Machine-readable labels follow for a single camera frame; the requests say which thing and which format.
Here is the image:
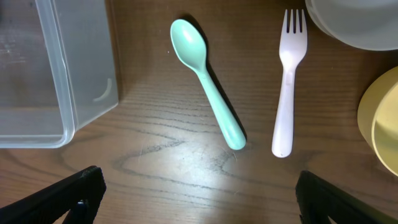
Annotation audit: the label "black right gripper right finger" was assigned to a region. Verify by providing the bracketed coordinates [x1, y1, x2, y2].
[295, 170, 397, 224]

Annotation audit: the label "yellow plastic bowl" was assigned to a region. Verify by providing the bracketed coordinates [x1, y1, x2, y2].
[357, 67, 397, 175]

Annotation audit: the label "grey plastic bowl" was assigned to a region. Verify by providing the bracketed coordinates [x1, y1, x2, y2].
[305, 0, 397, 51]

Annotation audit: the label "clear plastic container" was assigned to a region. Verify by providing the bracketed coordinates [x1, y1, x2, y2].
[1, 0, 119, 148]

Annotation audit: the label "mint green plastic spoon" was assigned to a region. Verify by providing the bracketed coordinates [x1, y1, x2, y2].
[170, 19, 246, 150]

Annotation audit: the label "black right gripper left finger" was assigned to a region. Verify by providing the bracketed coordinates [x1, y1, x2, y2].
[1, 166, 106, 224]

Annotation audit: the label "pink plastic fork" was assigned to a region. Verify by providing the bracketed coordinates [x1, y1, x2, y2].
[272, 9, 308, 158]

